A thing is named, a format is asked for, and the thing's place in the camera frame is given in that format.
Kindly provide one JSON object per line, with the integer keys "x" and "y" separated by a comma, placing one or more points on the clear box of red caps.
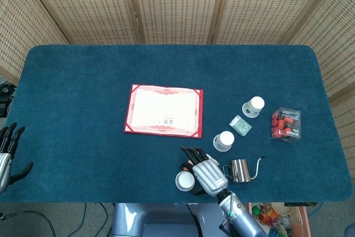
{"x": 285, "y": 124}

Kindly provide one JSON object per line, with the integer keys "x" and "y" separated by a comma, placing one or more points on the black equipment on floor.
{"x": 5, "y": 98}

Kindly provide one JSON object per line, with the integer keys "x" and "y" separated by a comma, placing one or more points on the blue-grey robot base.
{"x": 166, "y": 220}

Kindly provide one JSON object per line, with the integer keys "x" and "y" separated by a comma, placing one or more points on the woven bamboo folding screen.
{"x": 177, "y": 4}

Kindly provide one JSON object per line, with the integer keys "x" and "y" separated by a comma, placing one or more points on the small green card box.
{"x": 240, "y": 126}

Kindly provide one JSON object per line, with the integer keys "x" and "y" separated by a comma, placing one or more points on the red certificate folder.
{"x": 163, "y": 112}

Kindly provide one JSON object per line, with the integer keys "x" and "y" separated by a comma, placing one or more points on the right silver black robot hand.
{"x": 208, "y": 176}

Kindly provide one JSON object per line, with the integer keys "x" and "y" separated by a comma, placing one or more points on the white floral paper cup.
{"x": 253, "y": 106}
{"x": 185, "y": 181}
{"x": 224, "y": 140}

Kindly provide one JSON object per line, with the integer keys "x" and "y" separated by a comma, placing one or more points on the stainless steel pitcher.
{"x": 240, "y": 170}

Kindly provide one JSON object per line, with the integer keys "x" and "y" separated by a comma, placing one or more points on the orange white snack packet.
{"x": 215, "y": 161}

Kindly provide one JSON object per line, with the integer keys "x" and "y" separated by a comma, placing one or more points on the dark blue table mat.
{"x": 83, "y": 123}

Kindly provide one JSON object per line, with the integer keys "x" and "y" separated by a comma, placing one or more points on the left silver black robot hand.
{"x": 5, "y": 165}

